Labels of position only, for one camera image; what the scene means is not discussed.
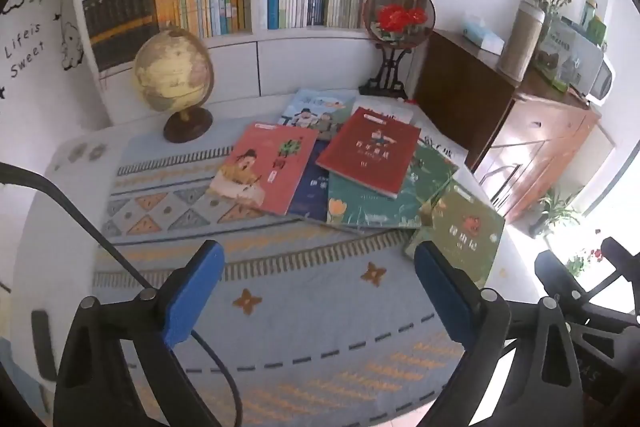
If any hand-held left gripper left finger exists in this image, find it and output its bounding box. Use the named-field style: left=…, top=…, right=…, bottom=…
left=52, top=239, right=226, bottom=427

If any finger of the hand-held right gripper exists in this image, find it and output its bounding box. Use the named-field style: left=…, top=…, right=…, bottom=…
left=601, top=236, right=640, bottom=288
left=534, top=249, right=589, bottom=305

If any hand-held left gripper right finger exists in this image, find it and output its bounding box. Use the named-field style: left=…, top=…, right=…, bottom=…
left=412, top=239, right=586, bottom=427

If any green caterpillar book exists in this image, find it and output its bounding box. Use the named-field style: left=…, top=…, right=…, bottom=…
left=404, top=179, right=507, bottom=290

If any teal green tulip book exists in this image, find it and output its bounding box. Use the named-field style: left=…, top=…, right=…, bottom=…
left=326, top=141, right=460, bottom=229

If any pink book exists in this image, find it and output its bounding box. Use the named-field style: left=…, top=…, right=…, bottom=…
left=207, top=122, right=321, bottom=217

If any navy blue book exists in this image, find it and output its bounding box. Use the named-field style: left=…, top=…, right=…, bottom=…
left=287, top=139, right=341, bottom=224

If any red book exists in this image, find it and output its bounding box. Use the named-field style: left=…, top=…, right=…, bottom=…
left=315, top=107, right=422, bottom=200

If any white book with yellow field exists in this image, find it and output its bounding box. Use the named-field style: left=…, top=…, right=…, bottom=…
left=350, top=99, right=416, bottom=125

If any light blue cartoon men book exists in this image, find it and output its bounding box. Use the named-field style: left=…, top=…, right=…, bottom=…
left=277, top=88, right=357, bottom=142

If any row of black books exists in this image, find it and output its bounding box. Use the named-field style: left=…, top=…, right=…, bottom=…
left=82, top=0, right=161, bottom=72

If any red flowering plant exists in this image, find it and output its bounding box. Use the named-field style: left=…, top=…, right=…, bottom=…
left=565, top=247, right=606, bottom=278

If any green potted plant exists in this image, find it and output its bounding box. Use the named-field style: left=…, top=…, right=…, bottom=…
left=530, top=189, right=583, bottom=238

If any patterned woven mat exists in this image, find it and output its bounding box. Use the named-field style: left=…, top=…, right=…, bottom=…
left=92, top=112, right=481, bottom=427

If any brown wooden cabinet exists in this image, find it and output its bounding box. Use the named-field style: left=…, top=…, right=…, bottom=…
left=412, top=29, right=616, bottom=223

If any black rectangular object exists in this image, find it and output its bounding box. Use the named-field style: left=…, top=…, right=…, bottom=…
left=30, top=309, right=57, bottom=380

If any white microwave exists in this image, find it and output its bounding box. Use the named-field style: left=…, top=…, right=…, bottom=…
left=585, top=57, right=617, bottom=105

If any large green printed box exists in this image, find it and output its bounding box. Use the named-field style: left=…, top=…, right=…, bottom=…
left=532, top=19, right=606, bottom=92

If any beige globe on wooden base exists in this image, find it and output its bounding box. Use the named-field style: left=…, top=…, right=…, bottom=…
left=134, top=27, right=216, bottom=144

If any beige cylinder vase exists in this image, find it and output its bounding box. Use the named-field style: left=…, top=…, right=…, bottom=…
left=497, top=1, right=546, bottom=82

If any small green box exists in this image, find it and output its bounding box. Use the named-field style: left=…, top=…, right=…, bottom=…
left=580, top=0, right=608, bottom=42

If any pale blue tissue box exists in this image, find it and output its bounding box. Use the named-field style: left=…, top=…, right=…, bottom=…
left=461, top=21, right=505, bottom=55

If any round embroidered fan on stand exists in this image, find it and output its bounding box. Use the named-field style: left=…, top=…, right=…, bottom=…
left=359, top=0, right=437, bottom=100

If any black cable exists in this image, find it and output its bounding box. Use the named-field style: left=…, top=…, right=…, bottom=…
left=0, top=162, right=244, bottom=427

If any cartoon animal wall decal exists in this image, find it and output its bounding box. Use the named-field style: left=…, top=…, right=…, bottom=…
left=60, top=22, right=84, bottom=72

